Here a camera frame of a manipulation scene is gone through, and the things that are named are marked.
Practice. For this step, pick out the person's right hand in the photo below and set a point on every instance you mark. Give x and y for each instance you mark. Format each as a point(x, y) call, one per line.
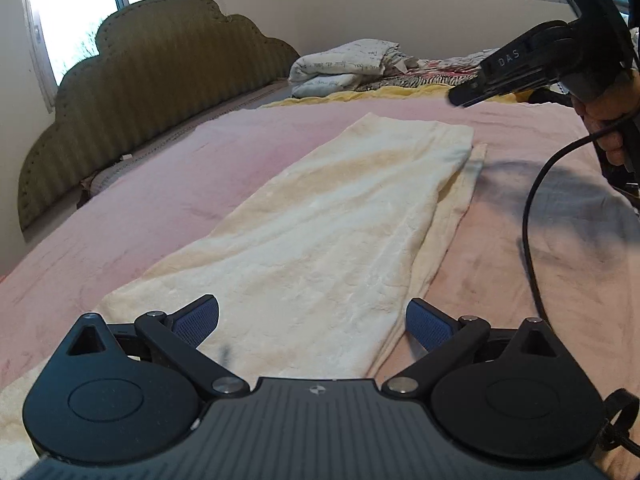
point(597, 110)

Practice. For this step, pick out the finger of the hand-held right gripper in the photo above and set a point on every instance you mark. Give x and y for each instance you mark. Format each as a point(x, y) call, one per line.
point(475, 92)

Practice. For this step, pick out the olive scalloped padded headboard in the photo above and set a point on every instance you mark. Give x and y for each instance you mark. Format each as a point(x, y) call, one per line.
point(150, 70)

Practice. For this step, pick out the light floral cloth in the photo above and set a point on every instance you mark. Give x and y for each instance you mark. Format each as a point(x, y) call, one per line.
point(460, 62)

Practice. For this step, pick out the white printed quilt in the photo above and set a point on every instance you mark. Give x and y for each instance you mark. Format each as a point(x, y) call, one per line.
point(340, 65)

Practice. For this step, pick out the cream white towel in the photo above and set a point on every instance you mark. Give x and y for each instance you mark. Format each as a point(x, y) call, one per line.
point(325, 220)

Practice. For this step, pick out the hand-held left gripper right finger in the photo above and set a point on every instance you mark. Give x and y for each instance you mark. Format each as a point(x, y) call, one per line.
point(425, 325)

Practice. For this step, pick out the large white-framed window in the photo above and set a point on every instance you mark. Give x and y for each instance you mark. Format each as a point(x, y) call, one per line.
point(75, 5)

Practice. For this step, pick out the pink floral blanket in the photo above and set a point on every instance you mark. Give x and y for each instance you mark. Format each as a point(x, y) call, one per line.
point(165, 175)

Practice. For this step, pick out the yellow blanket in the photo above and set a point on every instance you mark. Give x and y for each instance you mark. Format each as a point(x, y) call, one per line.
point(380, 96)

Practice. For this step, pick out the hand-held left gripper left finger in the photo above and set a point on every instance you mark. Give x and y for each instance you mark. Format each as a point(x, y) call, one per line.
point(197, 318)

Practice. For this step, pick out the zebra striped cloth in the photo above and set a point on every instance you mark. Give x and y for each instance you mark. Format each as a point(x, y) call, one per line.
point(415, 81)

